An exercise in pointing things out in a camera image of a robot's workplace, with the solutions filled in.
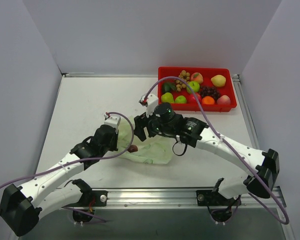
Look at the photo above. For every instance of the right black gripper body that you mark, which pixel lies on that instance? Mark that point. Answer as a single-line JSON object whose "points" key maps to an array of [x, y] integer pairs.
{"points": [[141, 126]]}

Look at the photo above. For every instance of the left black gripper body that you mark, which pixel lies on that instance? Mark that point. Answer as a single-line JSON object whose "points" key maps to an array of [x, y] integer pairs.
{"points": [[112, 139]]}

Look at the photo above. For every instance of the lime green fruit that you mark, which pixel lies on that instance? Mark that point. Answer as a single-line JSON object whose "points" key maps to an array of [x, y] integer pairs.
{"points": [[181, 99]]}

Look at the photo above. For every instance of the dark red plum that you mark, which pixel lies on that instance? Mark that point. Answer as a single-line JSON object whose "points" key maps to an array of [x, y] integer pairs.
{"points": [[133, 148]]}

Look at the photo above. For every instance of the pale green plastic bag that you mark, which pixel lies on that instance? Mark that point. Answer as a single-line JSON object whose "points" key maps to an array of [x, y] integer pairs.
{"points": [[156, 150]]}

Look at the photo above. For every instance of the red apple from bag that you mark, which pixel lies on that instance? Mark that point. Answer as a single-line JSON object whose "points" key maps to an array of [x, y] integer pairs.
{"points": [[192, 98]]}

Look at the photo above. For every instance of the orange fruit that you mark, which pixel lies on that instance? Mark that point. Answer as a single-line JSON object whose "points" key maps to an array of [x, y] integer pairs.
{"points": [[208, 100]]}

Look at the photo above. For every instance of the dark red grape bunch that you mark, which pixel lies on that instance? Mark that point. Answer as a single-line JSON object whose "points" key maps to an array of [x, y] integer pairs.
{"points": [[209, 91]]}

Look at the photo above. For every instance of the pink peach from bag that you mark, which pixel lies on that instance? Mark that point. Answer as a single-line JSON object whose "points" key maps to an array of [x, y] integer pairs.
{"points": [[224, 100]]}

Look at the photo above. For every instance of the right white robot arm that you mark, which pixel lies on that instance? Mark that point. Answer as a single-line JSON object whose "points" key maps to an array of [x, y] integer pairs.
{"points": [[262, 167]]}

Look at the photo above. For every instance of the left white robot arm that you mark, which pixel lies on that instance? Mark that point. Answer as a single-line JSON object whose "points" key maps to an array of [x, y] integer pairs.
{"points": [[21, 207]]}

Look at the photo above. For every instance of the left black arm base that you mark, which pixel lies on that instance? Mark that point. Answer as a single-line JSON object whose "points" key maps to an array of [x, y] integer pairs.
{"points": [[95, 200]]}

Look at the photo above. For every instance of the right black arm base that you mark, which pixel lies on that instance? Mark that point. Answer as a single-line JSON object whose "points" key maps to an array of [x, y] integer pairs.
{"points": [[220, 209]]}

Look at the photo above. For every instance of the green pear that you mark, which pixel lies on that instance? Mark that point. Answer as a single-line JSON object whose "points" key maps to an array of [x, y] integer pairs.
{"points": [[167, 98]]}

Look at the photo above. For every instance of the dark green avocado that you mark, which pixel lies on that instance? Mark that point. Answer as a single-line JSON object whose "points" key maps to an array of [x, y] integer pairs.
{"points": [[168, 87]]}

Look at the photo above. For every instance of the green apple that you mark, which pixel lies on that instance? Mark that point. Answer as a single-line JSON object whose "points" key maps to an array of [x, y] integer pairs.
{"points": [[193, 86]]}

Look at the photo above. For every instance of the brown longan bunch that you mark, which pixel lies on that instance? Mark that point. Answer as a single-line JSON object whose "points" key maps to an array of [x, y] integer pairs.
{"points": [[184, 76]]}

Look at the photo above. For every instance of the orange peach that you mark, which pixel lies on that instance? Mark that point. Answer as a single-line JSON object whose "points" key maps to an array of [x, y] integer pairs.
{"points": [[197, 77]]}

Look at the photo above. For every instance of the red plastic tray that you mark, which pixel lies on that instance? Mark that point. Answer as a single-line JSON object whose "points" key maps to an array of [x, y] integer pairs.
{"points": [[173, 71]]}

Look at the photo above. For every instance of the yellow lemon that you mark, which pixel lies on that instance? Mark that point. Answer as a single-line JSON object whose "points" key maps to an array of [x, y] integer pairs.
{"points": [[218, 81]]}

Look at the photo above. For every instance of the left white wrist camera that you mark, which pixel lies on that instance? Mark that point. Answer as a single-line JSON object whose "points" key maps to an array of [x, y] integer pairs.
{"points": [[112, 120]]}

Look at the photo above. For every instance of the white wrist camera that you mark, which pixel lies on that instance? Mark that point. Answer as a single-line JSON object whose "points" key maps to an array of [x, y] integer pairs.
{"points": [[112, 120], [150, 102]]}

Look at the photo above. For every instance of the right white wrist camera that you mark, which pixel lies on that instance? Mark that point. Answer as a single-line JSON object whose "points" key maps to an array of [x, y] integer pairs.
{"points": [[150, 102]]}

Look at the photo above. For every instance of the aluminium front rail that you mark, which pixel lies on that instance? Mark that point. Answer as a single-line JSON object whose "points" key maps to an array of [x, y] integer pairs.
{"points": [[147, 198]]}

